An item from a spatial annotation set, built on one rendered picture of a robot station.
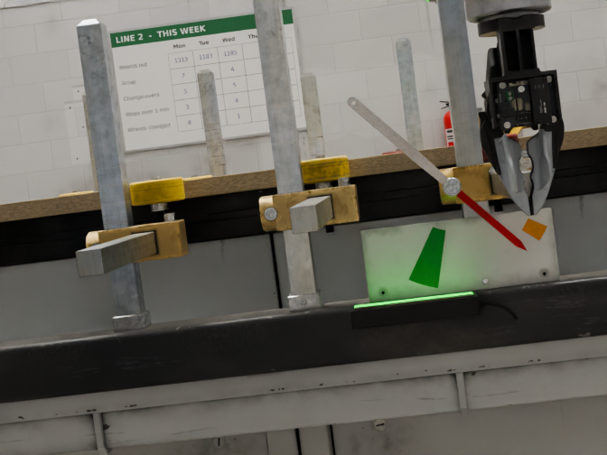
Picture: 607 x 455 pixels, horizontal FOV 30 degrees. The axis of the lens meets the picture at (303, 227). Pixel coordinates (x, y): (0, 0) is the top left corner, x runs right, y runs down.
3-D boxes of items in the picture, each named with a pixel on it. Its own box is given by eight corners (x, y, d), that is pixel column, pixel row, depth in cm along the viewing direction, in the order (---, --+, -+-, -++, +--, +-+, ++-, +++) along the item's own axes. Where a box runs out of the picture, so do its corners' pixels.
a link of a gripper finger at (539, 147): (536, 218, 119) (527, 130, 119) (530, 215, 125) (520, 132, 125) (566, 214, 119) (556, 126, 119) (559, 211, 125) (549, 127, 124)
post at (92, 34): (145, 357, 160) (99, 16, 157) (122, 359, 160) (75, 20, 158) (151, 352, 163) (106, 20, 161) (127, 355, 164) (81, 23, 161)
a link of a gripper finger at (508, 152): (507, 221, 120) (497, 134, 119) (502, 218, 125) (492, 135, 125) (536, 218, 119) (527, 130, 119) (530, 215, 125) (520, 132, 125)
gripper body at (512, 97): (491, 134, 117) (478, 19, 117) (485, 136, 126) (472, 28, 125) (565, 125, 117) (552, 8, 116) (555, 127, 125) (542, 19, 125)
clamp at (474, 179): (542, 193, 153) (537, 156, 153) (442, 206, 154) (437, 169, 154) (536, 192, 159) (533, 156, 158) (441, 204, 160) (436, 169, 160)
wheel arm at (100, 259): (107, 281, 129) (101, 244, 129) (78, 284, 129) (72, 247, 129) (179, 249, 172) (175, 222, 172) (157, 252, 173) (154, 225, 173)
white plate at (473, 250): (560, 280, 153) (551, 207, 153) (369, 302, 156) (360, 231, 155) (559, 280, 154) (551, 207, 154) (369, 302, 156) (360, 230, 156)
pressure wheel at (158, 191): (202, 247, 170) (192, 171, 170) (160, 255, 165) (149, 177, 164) (171, 249, 176) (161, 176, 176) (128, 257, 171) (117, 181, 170)
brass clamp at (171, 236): (182, 257, 157) (177, 221, 157) (87, 268, 158) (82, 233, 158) (190, 253, 163) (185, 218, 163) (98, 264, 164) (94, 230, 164)
